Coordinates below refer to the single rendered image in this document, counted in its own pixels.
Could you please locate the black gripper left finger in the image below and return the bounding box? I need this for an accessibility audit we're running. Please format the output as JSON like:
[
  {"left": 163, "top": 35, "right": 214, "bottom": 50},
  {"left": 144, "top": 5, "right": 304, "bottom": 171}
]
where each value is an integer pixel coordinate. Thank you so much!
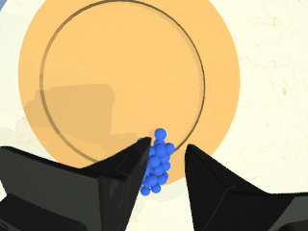
[{"left": 0, "top": 138, "right": 153, "bottom": 231}]

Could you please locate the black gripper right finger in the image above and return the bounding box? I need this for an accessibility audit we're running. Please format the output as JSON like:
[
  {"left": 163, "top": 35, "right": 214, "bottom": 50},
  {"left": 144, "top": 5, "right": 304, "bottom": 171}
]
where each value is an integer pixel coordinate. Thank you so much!
[{"left": 184, "top": 143, "right": 308, "bottom": 231}]

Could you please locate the orange round bead board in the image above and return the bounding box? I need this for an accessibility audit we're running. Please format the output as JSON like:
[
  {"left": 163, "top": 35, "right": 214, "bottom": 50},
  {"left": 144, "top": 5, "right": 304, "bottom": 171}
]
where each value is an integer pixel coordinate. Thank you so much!
[{"left": 18, "top": 0, "right": 240, "bottom": 184}]

